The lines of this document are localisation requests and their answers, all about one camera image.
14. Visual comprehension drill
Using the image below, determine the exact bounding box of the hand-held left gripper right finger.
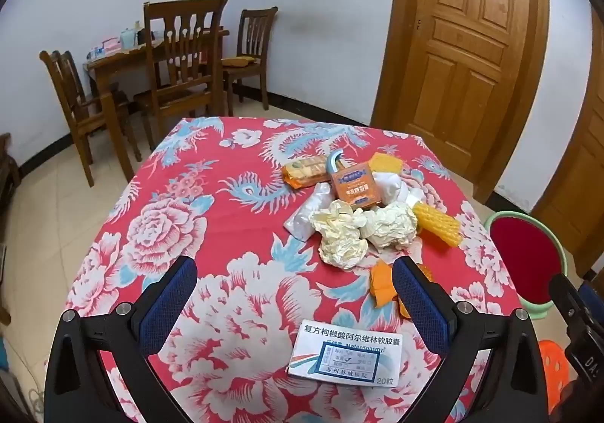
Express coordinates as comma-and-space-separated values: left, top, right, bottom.
373, 257, 550, 423

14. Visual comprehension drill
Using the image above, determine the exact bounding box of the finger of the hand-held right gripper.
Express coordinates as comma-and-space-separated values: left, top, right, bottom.
550, 273, 588, 339

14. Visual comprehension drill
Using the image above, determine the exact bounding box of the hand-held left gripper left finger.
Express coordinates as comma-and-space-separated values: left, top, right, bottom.
43, 257, 213, 423

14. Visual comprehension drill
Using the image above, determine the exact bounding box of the red bin with green rim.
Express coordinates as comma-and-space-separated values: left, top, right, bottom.
490, 211, 567, 322

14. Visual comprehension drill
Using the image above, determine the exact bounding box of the yellow foam fruit net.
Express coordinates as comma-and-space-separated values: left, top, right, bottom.
413, 201, 462, 248

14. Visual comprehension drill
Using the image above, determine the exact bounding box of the paper ball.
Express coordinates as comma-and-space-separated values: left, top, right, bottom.
311, 199, 369, 270
361, 206, 421, 254

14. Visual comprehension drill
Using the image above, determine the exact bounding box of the white medicine box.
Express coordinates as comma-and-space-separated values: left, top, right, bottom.
287, 321, 402, 388

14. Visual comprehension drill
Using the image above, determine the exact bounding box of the white plastic bag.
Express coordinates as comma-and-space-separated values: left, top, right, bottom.
376, 171, 425, 208
283, 182, 336, 242

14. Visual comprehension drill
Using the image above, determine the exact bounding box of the small orange box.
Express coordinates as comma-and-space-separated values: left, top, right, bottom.
330, 167, 384, 211

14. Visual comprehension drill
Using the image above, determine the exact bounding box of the yellow sponge piece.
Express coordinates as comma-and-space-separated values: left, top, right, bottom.
368, 152, 404, 176

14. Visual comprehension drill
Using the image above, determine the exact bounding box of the blue curved plastic piece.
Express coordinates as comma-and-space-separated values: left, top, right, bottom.
325, 148, 347, 174

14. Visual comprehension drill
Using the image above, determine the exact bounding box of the orange noodle snack packet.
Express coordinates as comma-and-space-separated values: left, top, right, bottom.
282, 156, 333, 190

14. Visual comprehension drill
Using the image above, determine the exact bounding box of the orange plastic stool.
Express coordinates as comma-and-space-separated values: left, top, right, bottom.
538, 339, 581, 423

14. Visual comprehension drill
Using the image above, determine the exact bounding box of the red floral tablecloth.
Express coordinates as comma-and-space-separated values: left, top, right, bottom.
63, 115, 522, 423

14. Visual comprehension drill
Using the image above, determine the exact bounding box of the wooden panel door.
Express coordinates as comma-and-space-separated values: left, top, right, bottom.
375, 0, 550, 202
533, 3, 604, 277

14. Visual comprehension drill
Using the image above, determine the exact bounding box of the wooden dining chair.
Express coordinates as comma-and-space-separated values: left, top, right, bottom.
39, 49, 142, 188
133, 0, 228, 150
222, 7, 279, 117

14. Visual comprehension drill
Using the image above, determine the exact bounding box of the dark wooden furniture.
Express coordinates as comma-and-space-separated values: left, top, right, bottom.
0, 133, 22, 216

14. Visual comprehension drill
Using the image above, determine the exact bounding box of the wooden dining table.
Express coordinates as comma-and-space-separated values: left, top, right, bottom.
82, 29, 230, 98

